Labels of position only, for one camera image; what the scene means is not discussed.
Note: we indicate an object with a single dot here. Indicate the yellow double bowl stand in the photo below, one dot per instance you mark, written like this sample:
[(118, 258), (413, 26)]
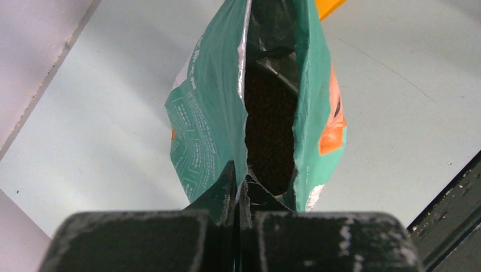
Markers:
[(327, 7)]

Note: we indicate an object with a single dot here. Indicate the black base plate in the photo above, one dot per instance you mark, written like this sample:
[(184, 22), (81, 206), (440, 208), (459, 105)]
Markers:
[(447, 232)]

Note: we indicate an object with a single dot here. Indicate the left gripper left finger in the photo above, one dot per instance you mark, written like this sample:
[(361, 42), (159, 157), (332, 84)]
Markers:
[(197, 238)]

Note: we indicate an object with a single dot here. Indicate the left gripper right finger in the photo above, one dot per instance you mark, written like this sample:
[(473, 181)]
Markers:
[(275, 238)]

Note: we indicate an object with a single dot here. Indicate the green pet food bag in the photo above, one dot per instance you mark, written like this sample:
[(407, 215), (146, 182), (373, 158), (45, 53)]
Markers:
[(207, 106)]

